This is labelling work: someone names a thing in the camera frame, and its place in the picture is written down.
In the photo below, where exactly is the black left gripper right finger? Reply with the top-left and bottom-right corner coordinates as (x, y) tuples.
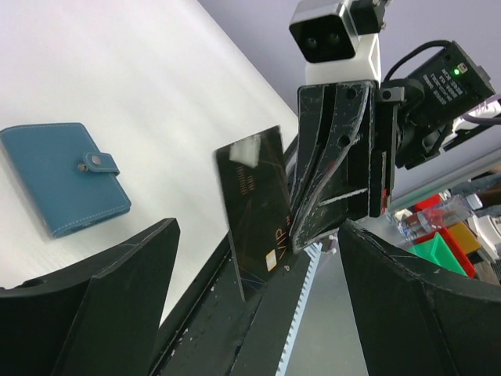
(338, 221), (500, 375)

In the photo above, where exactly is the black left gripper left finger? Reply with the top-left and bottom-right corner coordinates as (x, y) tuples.
(1, 219), (180, 375)

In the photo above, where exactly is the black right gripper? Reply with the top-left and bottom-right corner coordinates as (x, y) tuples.
(290, 80), (399, 252)

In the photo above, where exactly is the black VIP credit card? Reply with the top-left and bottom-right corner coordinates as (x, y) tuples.
(214, 125), (293, 302)

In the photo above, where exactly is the blue leather card holder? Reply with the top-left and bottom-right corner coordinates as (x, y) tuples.
(1, 123), (132, 238)

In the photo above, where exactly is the green storage bin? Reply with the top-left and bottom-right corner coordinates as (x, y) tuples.
(408, 233), (467, 276)

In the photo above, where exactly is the red storage bin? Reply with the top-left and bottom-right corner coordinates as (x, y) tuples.
(411, 195), (476, 277)

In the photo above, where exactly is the clear plastic bottle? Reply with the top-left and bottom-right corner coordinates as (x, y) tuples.
(391, 193), (483, 241)

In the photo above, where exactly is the yellow storage bin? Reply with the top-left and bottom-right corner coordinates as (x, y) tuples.
(447, 222), (481, 257)

